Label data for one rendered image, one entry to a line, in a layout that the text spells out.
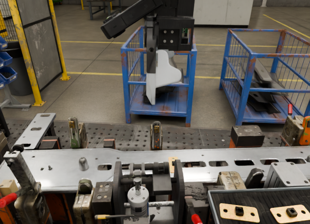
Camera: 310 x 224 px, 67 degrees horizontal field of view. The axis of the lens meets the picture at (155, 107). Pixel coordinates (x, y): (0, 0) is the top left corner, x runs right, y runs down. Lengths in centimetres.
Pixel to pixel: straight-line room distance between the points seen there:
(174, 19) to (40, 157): 81
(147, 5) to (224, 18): 829
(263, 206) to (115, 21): 52
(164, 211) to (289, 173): 40
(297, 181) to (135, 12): 65
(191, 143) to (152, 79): 116
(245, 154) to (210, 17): 773
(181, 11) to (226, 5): 822
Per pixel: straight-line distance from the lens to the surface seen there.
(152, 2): 41
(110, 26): 42
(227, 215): 60
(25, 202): 84
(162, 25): 40
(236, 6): 869
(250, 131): 112
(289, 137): 125
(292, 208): 66
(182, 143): 151
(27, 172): 79
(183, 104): 304
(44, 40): 394
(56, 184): 92
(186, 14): 42
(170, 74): 40
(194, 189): 75
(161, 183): 65
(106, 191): 69
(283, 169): 85
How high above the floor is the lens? 164
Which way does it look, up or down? 30 degrees down
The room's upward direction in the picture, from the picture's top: straight up
